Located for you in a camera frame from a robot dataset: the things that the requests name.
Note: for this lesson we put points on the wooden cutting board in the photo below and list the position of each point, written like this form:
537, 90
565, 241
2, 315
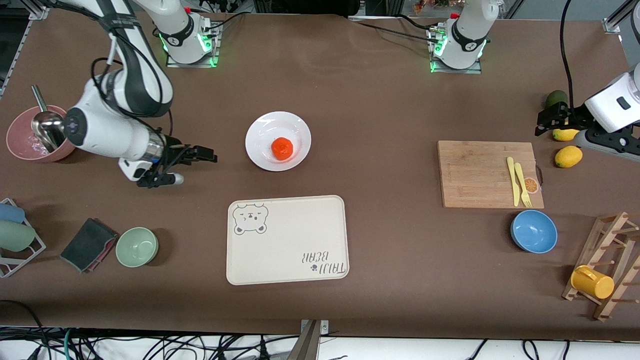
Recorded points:
475, 175

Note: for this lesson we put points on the yellow lemon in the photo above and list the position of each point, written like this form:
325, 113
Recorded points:
564, 135
568, 156

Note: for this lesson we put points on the pink bowl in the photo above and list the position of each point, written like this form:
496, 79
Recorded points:
17, 135

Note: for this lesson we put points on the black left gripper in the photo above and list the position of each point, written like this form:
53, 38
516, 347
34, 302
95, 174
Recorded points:
564, 116

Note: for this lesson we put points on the cream tray with bear print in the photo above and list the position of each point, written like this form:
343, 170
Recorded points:
290, 240

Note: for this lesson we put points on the dark metal pole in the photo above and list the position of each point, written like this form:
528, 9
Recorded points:
306, 347

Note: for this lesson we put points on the white round plate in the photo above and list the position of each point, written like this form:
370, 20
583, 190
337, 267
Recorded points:
265, 130

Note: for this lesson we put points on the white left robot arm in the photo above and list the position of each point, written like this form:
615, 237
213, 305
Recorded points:
467, 35

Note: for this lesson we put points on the blue bowl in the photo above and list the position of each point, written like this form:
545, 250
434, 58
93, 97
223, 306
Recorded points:
534, 231

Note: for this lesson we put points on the wooden mug rack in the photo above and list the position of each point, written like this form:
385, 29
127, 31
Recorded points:
595, 252

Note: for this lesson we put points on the aluminium frame profile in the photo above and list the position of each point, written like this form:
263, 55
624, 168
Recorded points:
612, 22

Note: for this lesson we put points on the yellow mug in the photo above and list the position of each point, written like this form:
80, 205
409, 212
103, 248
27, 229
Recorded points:
595, 284

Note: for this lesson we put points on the dark green avocado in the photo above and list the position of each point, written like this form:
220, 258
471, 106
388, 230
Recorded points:
556, 97

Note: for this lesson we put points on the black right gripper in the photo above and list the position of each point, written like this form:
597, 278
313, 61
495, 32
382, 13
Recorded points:
173, 152

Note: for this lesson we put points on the black equipment box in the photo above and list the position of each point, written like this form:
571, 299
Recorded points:
300, 6

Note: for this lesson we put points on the silver table bracket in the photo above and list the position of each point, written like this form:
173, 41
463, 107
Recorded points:
325, 327

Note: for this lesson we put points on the yellow plastic fork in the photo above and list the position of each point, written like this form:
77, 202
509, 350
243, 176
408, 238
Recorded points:
520, 177

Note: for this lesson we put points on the yellow plastic knife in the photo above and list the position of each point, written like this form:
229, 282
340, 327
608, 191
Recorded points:
514, 187

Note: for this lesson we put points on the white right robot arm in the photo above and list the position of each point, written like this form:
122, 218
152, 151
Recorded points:
110, 135

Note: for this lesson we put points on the clear crumpled plastic ice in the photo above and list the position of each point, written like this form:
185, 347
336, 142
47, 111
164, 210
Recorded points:
35, 147

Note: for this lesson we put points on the pale green cup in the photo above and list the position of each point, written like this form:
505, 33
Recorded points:
15, 236

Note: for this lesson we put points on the pale blue cup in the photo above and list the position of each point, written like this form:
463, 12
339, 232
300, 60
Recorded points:
10, 213

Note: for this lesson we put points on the dark grey folded cloth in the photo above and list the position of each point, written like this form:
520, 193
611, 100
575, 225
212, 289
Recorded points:
87, 245

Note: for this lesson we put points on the orange fruit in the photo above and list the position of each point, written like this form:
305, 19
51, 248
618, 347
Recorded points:
282, 149

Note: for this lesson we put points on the metal scoop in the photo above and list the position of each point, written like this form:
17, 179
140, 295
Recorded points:
47, 127

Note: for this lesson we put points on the pale green bowl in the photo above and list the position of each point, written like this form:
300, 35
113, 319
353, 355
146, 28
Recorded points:
137, 247

